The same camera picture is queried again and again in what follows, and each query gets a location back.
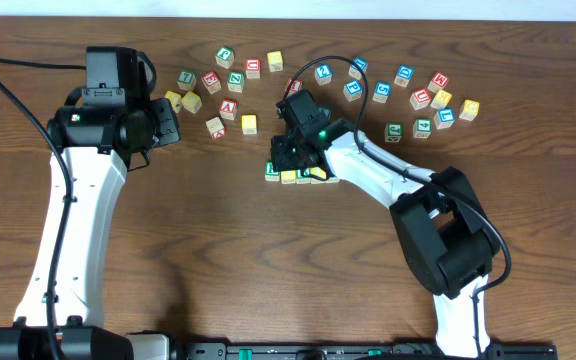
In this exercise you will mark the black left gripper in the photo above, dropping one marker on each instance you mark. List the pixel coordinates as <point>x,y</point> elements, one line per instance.
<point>166,123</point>

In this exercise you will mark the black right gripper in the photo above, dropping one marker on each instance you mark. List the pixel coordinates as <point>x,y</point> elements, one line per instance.
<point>279,159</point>

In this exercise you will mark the green B letter block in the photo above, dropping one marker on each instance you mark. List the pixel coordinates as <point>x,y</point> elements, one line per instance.
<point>303,176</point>

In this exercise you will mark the yellow O letter block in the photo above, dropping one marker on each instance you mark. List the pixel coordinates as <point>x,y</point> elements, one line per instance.
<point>288,177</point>

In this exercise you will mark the green R letter block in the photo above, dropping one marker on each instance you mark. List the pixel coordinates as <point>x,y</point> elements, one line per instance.
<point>270,173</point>

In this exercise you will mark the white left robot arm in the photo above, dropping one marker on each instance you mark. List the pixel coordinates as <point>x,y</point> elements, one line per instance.
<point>92,137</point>

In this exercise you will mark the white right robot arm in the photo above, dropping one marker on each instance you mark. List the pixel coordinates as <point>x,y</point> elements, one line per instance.
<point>446,238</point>

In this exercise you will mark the yellow K letter block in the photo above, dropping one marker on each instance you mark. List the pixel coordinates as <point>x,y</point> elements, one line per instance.
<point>175,99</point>

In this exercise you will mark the yellow C letter block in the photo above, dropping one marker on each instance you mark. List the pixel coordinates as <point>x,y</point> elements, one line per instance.
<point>191,102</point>

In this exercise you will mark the green 7 number block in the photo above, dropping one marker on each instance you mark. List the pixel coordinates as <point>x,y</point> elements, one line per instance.
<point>186,81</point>

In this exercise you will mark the yellow S letter block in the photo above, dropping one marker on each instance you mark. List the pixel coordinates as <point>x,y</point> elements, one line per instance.
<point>249,124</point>

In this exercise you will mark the red E letter block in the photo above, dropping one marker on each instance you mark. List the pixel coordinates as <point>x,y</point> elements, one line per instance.
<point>212,82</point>

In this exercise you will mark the red A letter block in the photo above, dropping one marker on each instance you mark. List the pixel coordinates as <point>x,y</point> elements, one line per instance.
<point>228,109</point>

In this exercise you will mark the red I letter block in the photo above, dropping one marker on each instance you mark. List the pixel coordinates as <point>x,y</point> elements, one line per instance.
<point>293,86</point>

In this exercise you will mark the blue P letter block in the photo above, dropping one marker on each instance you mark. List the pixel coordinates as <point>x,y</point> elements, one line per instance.
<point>352,90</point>

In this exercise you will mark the blue 2 number block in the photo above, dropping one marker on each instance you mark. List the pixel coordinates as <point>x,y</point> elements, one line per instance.
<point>323,74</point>

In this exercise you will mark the green Z letter block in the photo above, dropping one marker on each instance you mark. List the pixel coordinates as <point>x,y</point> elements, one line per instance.
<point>236,82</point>

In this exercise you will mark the green J letter block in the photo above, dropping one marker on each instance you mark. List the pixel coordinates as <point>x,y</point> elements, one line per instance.
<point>225,57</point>

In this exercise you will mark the green J block right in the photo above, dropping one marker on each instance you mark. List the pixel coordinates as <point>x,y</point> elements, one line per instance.
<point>393,132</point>

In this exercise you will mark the blue D letter block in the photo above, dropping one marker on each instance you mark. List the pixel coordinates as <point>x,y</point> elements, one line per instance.
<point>358,68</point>

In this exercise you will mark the yellow block top row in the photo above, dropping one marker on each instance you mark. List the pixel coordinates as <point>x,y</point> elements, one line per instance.
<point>275,61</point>

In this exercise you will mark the red U letter block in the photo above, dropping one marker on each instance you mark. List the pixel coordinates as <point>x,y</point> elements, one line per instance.
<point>253,68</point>

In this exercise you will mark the blue 5 number block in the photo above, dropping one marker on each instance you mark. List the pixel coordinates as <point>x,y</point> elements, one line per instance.
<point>382,92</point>

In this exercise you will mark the green 4 number block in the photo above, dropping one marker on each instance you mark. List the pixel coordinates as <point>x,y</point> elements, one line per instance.
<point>422,128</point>

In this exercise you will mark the red U block right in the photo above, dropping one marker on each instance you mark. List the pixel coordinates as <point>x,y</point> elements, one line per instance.
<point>420,99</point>

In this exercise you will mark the blue L block right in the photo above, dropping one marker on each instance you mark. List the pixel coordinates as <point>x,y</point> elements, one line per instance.
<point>444,118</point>

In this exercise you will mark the yellow X letter block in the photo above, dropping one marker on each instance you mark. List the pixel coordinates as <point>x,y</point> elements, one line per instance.
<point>441,99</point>

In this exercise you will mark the red M letter block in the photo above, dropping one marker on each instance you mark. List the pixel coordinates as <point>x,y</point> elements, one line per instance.
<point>437,82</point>

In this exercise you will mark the yellow G letter block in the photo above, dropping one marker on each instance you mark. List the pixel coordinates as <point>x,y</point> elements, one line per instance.
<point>469,110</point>

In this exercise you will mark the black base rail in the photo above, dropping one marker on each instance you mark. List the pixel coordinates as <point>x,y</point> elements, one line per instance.
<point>221,351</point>

